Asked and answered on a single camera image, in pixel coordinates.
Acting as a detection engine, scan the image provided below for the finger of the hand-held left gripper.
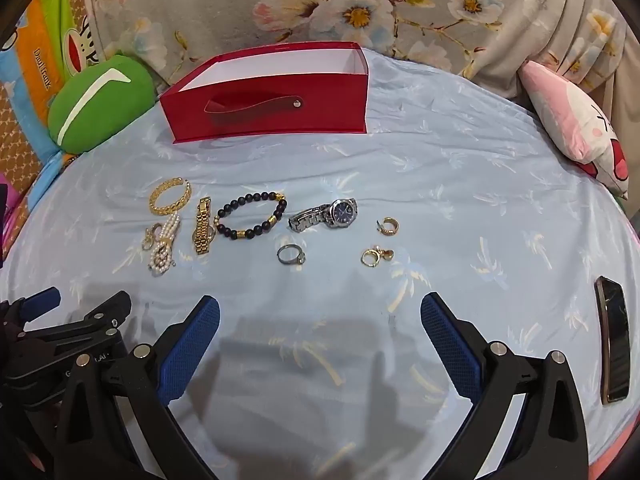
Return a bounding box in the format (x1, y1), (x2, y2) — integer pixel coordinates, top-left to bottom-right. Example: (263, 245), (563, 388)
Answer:
(10, 290), (132, 376)
(0, 287), (62, 333)

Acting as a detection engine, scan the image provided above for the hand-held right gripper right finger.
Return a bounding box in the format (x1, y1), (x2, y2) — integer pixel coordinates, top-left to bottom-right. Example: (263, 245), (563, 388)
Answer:
(420, 292), (591, 480)

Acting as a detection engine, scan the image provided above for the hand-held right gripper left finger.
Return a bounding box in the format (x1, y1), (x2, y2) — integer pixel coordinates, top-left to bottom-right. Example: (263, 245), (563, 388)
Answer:
(55, 295), (221, 480)

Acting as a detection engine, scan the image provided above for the white pearl bracelet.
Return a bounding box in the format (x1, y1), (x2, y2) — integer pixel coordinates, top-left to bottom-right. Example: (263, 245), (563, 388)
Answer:
(149, 212), (180, 276)

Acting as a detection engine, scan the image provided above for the gold wristwatch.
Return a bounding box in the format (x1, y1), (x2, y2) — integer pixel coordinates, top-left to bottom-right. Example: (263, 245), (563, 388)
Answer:
(192, 197), (217, 256)

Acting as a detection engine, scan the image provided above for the gold woven bangle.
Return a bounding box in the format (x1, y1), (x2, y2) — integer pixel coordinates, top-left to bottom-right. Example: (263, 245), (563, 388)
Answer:
(150, 177), (192, 216)

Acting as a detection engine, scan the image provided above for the silver ring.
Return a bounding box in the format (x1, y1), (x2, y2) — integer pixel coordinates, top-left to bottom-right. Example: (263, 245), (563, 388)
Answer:
(277, 244), (307, 266)

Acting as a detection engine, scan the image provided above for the black bead bracelet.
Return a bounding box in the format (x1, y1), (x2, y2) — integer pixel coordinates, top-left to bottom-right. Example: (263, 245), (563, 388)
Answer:
(214, 191), (288, 241)

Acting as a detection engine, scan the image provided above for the silver wristwatch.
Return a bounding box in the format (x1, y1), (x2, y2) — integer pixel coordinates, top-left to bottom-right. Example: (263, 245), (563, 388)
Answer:
(288, 198), (358, 233)

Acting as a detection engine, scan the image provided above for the red box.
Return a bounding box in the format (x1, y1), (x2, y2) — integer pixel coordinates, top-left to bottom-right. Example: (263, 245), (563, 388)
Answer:
(159, 41), (371, 145)

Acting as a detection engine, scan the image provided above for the light blue bed sheet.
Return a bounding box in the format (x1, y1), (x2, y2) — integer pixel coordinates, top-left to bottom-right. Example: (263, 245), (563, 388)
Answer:
(0, 47), (640, 480)

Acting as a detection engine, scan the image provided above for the black smartphone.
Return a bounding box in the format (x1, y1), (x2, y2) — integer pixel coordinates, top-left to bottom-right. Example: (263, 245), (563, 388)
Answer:
(594, 276), (632, 405)

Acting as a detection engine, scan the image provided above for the green round cushion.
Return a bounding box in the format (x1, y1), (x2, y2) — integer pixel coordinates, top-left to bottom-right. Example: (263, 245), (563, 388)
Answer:
(47, 54), (156, 155)

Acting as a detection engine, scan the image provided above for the pink cartoon pillow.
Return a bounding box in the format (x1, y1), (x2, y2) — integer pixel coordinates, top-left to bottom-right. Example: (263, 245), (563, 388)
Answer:
(517, 60), (631, 201)

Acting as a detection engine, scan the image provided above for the colourful cartoon printed blanket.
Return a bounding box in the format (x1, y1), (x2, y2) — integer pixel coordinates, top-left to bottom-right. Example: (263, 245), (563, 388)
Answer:
(0, 0), (126, 261)

